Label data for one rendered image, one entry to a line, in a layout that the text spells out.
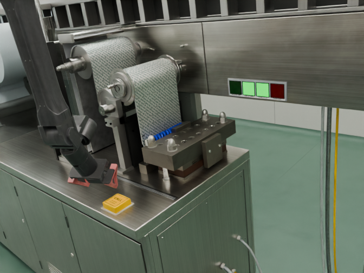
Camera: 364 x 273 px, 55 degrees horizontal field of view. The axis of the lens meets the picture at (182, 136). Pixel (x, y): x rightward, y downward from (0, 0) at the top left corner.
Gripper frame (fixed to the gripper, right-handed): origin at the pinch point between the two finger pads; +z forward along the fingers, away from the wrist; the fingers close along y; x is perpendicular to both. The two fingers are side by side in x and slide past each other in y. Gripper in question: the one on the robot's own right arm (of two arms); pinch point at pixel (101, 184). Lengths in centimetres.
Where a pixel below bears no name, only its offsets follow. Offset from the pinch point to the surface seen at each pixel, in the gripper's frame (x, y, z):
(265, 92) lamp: -49, -44, 13
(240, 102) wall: -250, 12, 230
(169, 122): -44, -5, 24
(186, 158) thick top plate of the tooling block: -23.5, -17.2, 20.2
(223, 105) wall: -255, 35, 242
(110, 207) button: 0.7, 3.2, 14.4
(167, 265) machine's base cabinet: 11.0, -13.3, 35.4
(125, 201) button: -2.4, -0.8, 15.6
